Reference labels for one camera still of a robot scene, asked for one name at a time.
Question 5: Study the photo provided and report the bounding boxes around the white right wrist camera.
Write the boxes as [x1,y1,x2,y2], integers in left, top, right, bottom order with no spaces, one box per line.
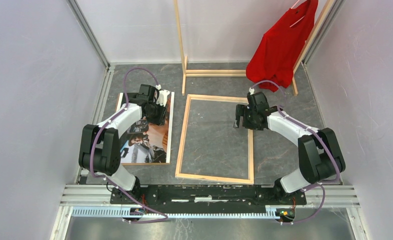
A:
[247,87,255,96]

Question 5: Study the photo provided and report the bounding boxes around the red t-shirt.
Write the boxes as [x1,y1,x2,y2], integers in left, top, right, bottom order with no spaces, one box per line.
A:
[245,0,319,88]

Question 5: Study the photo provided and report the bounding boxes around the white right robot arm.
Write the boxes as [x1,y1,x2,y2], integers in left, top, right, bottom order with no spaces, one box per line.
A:
[234,92,346,204]

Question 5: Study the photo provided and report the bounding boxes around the wooden clothes rack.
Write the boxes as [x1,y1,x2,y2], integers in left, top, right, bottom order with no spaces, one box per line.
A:
[173,0,342,95]

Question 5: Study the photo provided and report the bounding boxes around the brown backing board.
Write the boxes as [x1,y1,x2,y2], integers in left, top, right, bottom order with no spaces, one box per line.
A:
[115,91,176,167]

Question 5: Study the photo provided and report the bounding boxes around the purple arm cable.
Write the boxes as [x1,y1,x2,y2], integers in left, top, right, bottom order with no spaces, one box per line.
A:
[89,67,170,225]
[249,79,342,225]

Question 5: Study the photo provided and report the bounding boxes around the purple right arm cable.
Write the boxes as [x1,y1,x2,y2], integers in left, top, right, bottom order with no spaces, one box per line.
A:
[249,79,342,225]

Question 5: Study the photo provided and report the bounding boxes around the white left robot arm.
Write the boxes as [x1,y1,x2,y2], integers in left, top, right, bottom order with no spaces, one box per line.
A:
[78,84,171,204]

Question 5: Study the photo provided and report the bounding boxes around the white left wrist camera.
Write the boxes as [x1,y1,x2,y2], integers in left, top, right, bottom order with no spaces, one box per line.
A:
[155,84,171,107]

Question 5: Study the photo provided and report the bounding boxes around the aluminium rail with cable comb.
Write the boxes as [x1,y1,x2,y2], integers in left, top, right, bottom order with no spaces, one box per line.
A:
[60,184,360,220]

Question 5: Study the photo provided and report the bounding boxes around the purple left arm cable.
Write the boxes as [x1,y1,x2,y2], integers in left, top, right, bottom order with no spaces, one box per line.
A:
[89,67,170,225]

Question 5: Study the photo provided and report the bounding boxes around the white wooden picture frame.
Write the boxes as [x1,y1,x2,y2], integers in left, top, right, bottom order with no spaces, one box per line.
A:
[175,94,255,185]

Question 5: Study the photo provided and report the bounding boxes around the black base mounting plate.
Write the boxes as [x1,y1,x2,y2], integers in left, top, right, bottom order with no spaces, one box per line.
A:
[109,184,307,215]

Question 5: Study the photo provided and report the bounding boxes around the printed photo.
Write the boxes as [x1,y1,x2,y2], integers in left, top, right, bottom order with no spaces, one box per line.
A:
[118,91,176,165]

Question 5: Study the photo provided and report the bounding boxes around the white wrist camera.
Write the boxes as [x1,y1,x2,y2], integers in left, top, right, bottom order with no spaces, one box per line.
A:
[155,84,171,107]
[247,87,255,96]

